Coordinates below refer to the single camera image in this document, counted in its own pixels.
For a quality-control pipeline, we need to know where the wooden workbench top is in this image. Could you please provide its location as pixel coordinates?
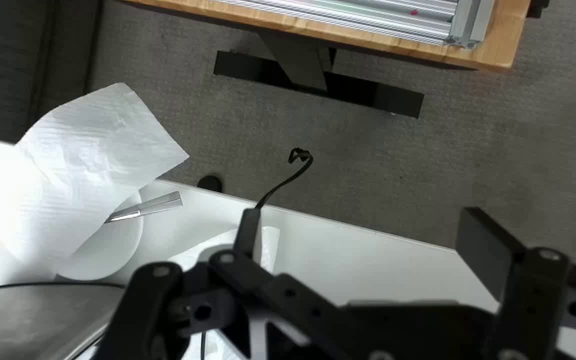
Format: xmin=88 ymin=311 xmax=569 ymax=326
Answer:
xmin=128 ymin=0 xmax=529 ymax=70

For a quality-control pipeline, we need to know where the white round plate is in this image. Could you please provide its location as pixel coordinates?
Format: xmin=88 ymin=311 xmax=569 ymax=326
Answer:
xmin=57 ymin=218 xmax=143 ymax=280

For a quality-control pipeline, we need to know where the white crinkled paper sheet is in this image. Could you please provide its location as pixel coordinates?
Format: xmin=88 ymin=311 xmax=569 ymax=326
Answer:
xmin=0 ymin=84 xmax=187 ymax=285

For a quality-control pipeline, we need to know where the black power cable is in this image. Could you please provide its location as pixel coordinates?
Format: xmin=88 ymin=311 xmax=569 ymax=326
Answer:
xmin=254 ymin=147 xmax=315 ymax=212

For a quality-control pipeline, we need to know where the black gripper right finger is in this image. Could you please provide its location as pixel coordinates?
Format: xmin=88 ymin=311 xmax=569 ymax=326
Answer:
xmin=456 ymin=209 xmax=576 ymax=360

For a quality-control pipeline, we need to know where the aluminium extrusion frame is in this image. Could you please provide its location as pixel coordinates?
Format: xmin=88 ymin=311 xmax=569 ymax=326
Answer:
xmin=228 ymin=0 xmax=496 ymax=49

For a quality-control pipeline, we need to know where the metal utensil handle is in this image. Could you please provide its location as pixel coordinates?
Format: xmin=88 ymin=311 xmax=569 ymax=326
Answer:
xmin=105 ymin=192 xmax=182 ymax=225

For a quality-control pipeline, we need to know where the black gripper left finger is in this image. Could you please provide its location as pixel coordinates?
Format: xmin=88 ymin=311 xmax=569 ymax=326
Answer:
xmin=96 ymin=209 xmax=342 ymax=360

